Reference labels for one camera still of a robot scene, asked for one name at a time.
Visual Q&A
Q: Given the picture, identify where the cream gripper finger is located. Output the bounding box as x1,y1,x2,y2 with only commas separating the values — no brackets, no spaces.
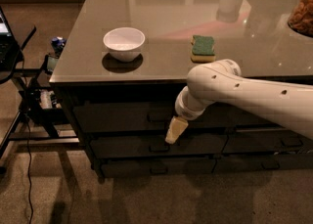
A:
165,116,188,144

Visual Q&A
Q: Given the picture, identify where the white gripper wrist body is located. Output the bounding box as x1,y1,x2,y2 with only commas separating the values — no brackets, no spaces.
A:
175,86,213,120

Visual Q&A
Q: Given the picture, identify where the drawer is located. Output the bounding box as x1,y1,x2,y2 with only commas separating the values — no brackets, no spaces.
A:
213,154,313,173
101,157,215,178
90,133,227,158
73,102,269,133
223,130,313,154

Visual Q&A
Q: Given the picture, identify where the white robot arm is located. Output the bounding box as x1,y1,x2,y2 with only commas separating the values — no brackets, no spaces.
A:
165,59,313,144

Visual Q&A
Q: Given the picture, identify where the dark drawer cabinet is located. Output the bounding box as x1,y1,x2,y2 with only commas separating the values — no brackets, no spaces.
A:
50,0,313,177

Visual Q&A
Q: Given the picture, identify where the green yellow sponge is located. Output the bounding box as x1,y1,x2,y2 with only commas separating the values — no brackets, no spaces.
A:
191,35,215,63

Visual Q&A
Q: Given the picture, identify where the white bowl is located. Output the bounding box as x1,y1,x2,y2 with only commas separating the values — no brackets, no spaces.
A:
103,27,146,63

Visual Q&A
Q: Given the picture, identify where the black side table stand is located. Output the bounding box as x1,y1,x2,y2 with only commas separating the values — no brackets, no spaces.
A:
0,25,81,174

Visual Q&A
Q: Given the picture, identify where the glass jar of snacks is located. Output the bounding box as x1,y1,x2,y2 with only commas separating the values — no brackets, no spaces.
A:
288,0,313,37

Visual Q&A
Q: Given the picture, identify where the blue capped bottle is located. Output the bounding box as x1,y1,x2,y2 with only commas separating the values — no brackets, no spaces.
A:
51,37,67,56

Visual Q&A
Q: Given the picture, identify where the laptop computer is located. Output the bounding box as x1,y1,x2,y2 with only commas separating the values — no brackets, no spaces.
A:
0,7,20,70

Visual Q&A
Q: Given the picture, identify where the black cable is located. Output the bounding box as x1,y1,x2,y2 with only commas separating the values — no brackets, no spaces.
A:
20,55,35,224

